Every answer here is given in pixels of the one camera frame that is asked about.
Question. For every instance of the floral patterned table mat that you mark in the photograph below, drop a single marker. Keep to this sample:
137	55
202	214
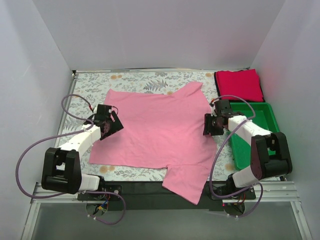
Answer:
94	87

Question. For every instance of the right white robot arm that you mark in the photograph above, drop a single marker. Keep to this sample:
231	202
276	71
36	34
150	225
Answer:
269	151

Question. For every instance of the pink t shirt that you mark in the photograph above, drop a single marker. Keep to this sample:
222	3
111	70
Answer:
162	131

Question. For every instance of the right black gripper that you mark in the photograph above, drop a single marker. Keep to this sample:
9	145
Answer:
208	124

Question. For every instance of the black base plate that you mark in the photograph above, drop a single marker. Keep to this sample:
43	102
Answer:
150	195

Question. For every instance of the green plastic tray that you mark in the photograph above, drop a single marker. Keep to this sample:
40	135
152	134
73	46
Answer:
264	118

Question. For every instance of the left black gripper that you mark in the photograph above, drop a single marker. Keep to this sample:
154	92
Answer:
110	126

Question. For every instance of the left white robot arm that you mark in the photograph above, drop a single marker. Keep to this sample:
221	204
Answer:
62	166

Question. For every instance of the aluminium frame rail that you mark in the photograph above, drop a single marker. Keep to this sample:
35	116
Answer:
270	212

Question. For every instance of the folded red t shirt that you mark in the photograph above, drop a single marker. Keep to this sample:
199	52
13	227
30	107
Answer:
238	86

